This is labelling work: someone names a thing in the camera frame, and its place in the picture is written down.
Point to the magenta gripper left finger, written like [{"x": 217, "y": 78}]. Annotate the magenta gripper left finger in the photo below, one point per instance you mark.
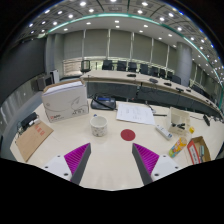
[{"x": 70, "y": 166}]

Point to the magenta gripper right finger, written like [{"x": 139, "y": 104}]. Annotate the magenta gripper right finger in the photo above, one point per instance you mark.
[{"x": 152, "y": 166}]

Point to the red round coaster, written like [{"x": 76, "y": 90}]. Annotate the red round coaster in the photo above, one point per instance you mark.
[{"x": 127, "y": 135}]

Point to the white power strip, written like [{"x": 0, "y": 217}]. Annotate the white power strip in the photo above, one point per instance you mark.
[{"x": 166, "y": 134}]

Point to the colourful plastic bottle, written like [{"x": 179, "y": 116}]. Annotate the colourful plastic bottle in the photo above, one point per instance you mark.
[{"x": 181, "y": 142}]

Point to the white patterned ceramic cup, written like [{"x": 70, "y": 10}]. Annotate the white patterned ceramic cup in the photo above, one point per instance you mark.
[{"x": 98, "y": 126}]

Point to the white printed paper sheet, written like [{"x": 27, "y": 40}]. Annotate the white printed paper sheet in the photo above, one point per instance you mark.
[{"x": 136, "y": 114}]

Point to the black pen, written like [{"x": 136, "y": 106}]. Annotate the black pen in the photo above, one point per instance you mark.
[{"x": 164, "y": 115}]

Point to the brown paper envelope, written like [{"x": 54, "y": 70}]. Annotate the brown paper envelope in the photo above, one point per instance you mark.
[{"x": 32, "y": 138}]

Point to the white open box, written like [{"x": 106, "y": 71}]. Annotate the white open box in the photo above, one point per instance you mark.
[{"x": 177, "y": 121}]

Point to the brown open cardboard box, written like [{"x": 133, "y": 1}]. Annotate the brown open cardboard box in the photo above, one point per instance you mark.
[{"x": 198, "y": 150}]

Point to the white cardboard paper box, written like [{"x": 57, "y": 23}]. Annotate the white cardboard paper box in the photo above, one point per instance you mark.
[{"x": 65, "y": 100}]

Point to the black conference phone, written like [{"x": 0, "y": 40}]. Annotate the black conference phone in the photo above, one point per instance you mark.
[{"x": 103, "y": 103}]

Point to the long curved conference desk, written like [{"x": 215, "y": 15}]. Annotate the long curved conference desk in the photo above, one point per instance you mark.
[{"x": 146, "y": 88}]

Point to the black device with cables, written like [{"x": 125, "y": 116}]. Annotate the black device with cables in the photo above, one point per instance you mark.
[{"x": 27, "y": 122}]

